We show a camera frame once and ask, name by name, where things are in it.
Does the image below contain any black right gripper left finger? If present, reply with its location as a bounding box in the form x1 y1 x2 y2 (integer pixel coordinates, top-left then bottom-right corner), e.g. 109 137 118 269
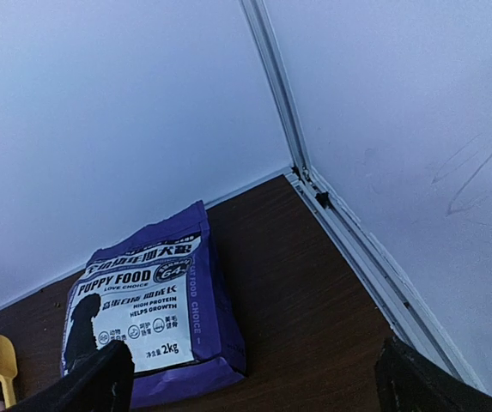
9 341 135 411

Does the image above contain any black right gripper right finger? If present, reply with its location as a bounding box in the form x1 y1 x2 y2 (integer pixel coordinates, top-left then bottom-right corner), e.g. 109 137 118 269
375 336 492 412

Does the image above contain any yellow plastic food scoop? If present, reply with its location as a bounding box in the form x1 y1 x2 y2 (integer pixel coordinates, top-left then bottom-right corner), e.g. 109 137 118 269
0 335 18 409

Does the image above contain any purple puppy food bag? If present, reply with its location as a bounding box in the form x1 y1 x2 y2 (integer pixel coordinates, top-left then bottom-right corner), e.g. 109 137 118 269
60 202 246 409

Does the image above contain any aluminium right base rail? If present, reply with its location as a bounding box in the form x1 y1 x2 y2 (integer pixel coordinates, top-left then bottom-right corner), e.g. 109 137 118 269
285 167 485 391

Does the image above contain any aluminium right corner post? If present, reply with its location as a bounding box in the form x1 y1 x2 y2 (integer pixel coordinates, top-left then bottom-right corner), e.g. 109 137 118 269
240 0 311 179

